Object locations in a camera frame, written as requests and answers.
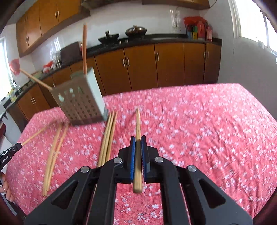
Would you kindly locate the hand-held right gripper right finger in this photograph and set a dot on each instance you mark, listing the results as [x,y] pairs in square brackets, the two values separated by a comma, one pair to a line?
[143,155]

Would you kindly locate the hanging red plastic bag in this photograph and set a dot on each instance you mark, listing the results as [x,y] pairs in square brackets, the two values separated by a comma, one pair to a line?
[15,67]

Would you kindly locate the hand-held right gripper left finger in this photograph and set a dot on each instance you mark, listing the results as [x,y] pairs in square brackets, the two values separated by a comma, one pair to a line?
[132,155]

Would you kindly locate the pink floral tablecloth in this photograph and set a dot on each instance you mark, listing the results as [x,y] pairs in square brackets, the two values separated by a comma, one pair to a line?
[194,129]

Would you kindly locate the metal sink faucet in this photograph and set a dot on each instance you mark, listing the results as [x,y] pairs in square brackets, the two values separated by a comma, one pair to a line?
[16,85]

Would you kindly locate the perforated metal utensil holder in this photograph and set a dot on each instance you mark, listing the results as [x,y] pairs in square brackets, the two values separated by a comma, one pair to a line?
[80,101]

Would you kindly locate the small window over sink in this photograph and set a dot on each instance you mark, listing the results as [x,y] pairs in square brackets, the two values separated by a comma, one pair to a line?
[4,69]

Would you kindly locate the black kitchen countertop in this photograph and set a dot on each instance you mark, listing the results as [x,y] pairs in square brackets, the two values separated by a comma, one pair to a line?
[140,42]

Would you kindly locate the red bottles and packets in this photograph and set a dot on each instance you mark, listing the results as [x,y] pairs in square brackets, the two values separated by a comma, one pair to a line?
[205,31]

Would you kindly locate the dark wooden box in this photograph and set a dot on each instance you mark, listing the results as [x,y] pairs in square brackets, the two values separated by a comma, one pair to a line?
[70,53]

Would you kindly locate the large bright window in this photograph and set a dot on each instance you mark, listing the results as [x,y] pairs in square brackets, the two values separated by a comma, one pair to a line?
[255,23]

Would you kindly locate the gas stove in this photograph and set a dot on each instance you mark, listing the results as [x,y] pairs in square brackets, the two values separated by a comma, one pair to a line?
[124,40]

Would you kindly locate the colourful upright boxes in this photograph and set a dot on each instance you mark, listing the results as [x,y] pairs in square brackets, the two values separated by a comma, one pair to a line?
[192,33]

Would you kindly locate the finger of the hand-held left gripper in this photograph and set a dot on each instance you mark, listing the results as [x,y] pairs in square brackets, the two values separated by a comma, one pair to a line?
[16,148]

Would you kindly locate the red and white packets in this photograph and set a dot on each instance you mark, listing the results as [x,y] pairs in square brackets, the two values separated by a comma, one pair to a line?
[48,66]

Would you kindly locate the clear glass cups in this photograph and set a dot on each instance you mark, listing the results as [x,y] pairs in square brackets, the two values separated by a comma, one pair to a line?
[56,59]

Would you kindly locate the wooden lower kitchen cabinets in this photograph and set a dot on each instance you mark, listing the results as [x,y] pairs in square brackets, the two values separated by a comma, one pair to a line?
[168,65]

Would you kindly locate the yellow dish soap bottle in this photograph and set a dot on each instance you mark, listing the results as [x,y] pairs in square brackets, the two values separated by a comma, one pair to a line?
[12,95]

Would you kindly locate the wooden kitchen cabinets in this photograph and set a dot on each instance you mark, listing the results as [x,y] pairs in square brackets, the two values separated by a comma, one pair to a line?
[168,65]
[43,19]

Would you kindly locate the black cooking pot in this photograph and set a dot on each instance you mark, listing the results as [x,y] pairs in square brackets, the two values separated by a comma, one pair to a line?
[108,37]

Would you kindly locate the person's left hand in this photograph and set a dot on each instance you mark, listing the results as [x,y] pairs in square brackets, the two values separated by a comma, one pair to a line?
[6,191]

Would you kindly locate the wok with metal lid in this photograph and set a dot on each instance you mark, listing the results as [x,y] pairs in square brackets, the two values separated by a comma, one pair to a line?
[135,31]

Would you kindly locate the wooden upper kitchen cabinets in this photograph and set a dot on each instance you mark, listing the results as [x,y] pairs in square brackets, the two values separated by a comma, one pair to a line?
[43,19]

